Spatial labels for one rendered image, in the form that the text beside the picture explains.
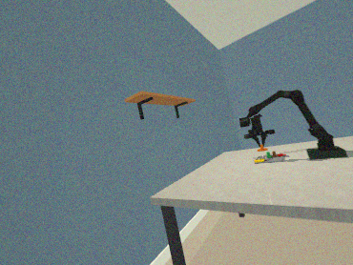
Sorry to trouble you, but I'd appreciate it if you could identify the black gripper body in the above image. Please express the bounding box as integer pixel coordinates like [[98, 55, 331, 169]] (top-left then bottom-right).
[[244, 124, 275, 139]]

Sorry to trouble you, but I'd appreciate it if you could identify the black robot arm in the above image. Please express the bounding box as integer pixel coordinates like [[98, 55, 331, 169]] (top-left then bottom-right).
[[239, 90, 336, 152]]

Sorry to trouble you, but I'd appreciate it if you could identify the orange gear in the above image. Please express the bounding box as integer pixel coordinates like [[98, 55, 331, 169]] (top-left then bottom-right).
[[258, 145, 268, 152]]

